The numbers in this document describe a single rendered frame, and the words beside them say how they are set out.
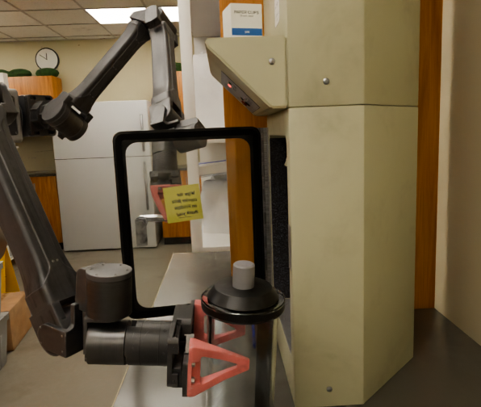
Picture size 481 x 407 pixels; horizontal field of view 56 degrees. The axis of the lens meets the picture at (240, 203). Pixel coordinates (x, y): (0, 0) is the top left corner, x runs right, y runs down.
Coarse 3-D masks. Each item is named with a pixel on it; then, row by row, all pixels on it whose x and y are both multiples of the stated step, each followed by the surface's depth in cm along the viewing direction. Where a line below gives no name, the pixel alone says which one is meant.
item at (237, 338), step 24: (216, 312) 55; (240, 312) 54; (264, 312) 54; (216, 336) 56; (240, 336) 55; (264, 336) 56; (216, 360) 57; (264, 360) 57; (216, 384) 58; (240, 384) 56; (264, 384) 57
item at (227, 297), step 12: (240, 264) 58; (252, 264) 58; (240, 276) 57; (252, 276) 57; (216, 288) 57; (228, 288) 57; (240, 288) 57; (252, 288) 58; (264, 288) 58; (216, 300) 56; (228, 300) 55; (240, 300) 55; (252, 300) 55; (264, 300) 56; (276, 300) 57
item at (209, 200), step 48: (144, 144) 93; (192, 144) 94; (240, 144) 96; (144, 192) 94; (192, 192) 96; (240, 192) 98; (192, 240) 97; (240, 240) 99; (144, 288) 97; (192, 288) 99
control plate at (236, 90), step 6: (222, 72) 74; (222, 78) 83; (228, 78) 75; (222, 84) 92; (234, 84) 75; (234, 90) 84; (240, 90) 76; (240, 96) 84; (246, 96) 76; (240, 102) 93; (246, 102) 84; (252, 102) 77; (252, 108) 86; (258, 108) 78
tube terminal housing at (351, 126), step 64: (320, 0) 63; (384, 0) 68; (320, 64) 65; (384, 64) 70; (320, 128) 66; (384, 128) 71; (320, 192) 68; (384, 192) 73; (320, 256) 69; (384, 256) 75; (320, 320) 71; (384, 320) 76; (320, 384) 72
